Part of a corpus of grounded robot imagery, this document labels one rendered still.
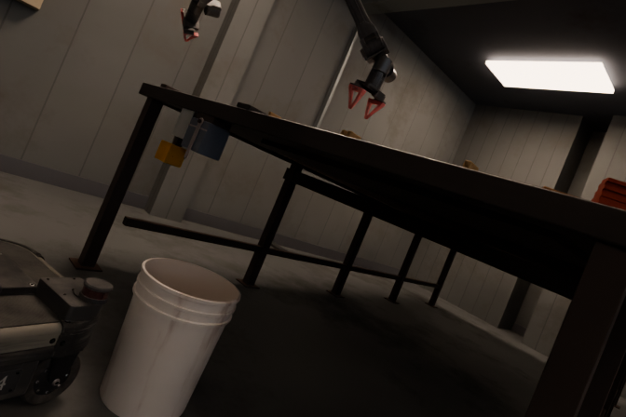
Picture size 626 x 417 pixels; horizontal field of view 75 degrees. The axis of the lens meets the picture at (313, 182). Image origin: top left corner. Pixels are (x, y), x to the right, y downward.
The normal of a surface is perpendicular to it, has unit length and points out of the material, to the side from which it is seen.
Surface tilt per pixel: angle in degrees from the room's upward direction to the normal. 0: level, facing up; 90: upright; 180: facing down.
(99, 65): 90
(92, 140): 90
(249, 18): 90
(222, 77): 90
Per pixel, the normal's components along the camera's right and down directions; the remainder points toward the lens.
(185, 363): 0.55, 0.28
